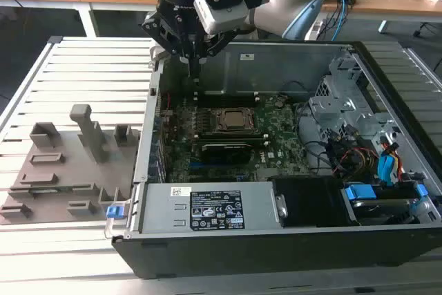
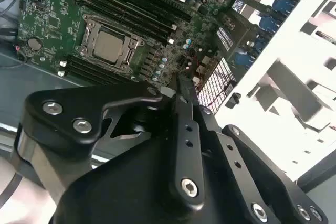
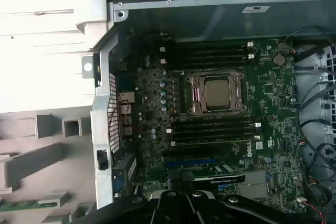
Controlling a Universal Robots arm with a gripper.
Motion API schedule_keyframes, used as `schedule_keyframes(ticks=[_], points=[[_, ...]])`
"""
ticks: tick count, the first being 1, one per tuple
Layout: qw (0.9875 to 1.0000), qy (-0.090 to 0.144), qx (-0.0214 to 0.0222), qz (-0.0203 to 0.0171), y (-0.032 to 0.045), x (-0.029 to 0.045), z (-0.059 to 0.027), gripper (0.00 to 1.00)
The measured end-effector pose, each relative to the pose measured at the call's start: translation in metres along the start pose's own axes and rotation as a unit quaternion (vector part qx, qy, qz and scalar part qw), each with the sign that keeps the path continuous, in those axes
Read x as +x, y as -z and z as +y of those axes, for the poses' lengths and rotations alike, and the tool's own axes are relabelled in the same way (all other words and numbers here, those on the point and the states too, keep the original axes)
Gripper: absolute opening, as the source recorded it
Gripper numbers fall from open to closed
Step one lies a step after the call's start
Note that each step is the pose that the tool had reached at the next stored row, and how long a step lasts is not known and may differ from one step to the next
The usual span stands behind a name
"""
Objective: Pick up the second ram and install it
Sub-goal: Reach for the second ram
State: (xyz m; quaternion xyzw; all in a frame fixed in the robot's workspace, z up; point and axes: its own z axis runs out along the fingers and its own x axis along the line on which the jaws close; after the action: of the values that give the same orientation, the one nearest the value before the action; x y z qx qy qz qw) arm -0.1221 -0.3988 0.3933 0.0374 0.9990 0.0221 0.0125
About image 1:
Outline black RAM slot bank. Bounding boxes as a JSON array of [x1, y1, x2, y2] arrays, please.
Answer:
[[193, 89, 260, 108], [191, 131, 272, 146]]

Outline black graphics card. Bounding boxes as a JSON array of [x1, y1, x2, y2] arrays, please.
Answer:
[[200, 141, 253, 165]]

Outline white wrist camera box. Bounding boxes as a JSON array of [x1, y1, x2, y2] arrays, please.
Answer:
[[193, 0, 250, 36]]

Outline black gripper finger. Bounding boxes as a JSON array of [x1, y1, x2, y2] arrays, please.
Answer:
[[194, 30, 240, 84], [141, 11, 196, 84]]

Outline silver metal drive cage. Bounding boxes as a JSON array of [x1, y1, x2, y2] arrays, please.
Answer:
[[309, 56, 405, 158]]

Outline silver CPU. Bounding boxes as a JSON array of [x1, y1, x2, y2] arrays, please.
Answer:
[[222, 110, 256, 129]]

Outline grey power supply unit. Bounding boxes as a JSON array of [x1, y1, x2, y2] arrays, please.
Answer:
[[140, 181, 284, 234]]

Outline CPU socket with metal cover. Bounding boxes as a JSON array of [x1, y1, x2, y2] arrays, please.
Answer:
[[209, 105, 262, 134]]

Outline green motherboard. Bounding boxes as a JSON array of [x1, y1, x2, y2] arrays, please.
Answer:
[[158, 93, 311, 184]]

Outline black open PC case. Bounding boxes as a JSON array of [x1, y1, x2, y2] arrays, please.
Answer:
[[110, 39, 442, 280]]

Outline grey parts rack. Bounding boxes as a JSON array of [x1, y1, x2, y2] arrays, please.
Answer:
[[0, 103, 142, 225]]

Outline blue flat wire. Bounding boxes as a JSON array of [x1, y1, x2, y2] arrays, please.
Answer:
[[378, 155, 398, 189]]

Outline multicolour power wire bundle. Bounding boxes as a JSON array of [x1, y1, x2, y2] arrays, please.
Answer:
[[327, 132, 381, 175]]

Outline black plastic fan shroud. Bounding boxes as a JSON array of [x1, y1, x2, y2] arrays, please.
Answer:
[[269, 175, 349, 229]]

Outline hard disk in blue carrier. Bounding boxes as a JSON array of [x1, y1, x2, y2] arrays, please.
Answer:
[[340, 182, 434, 226]]

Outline white power strip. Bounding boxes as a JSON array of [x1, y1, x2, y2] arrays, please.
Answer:
[[305, 20, 324, 40]]

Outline blue case latch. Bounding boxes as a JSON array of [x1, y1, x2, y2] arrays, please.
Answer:
[[106, 204, 124, 220]]

